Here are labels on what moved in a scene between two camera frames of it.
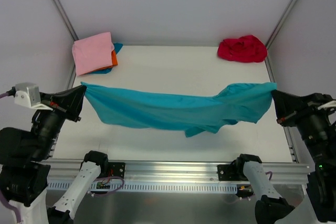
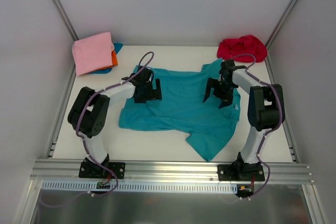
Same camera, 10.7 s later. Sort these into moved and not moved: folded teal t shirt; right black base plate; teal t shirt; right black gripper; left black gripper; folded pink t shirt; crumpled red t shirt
Moved: right black gripper; left black gripper; teal t shirt
Not moved: folded teal t shirt; folded pink t shirt; crumpled red t shirt; right black base plate
